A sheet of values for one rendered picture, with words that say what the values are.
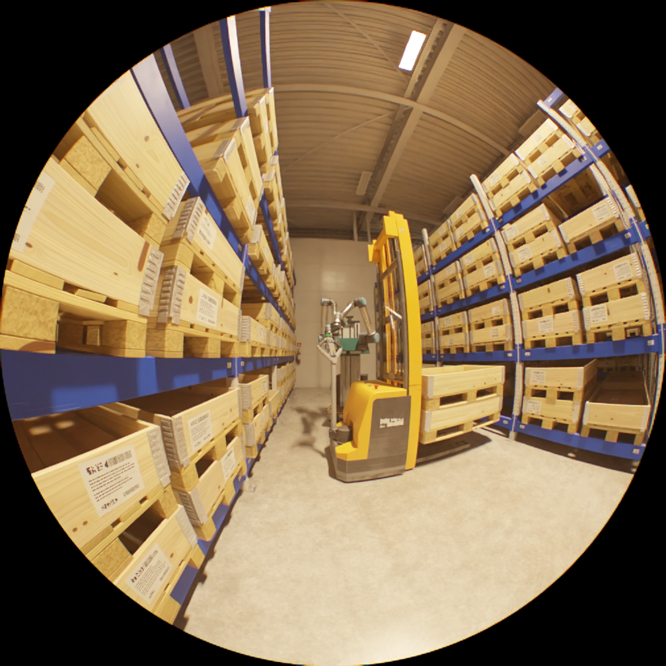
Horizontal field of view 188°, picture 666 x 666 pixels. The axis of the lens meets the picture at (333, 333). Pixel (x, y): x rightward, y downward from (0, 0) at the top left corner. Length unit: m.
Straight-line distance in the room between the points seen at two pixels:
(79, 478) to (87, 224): 0.54
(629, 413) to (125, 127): 3.21
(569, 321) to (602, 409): 0.96
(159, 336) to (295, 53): 6.55
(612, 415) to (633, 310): 0.91
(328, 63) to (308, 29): 1.20
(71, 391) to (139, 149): 0.65
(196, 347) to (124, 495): 0.76
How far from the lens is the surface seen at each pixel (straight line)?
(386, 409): 1.79
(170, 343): 0.80
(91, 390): 0.67
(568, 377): 2.59
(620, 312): 2.46
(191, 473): 0.99
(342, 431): 2.11
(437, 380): 1.99
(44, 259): 0.54
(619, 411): 2.54
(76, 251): 0.57
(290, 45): 6.67
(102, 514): 0.68
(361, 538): 1.54
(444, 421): 2.16
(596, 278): 2.54
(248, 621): 1.28
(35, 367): 0.60
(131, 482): 0.72
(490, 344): 3.18
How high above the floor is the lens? 1.21
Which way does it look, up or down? 6 degrees up
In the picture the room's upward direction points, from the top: straight up
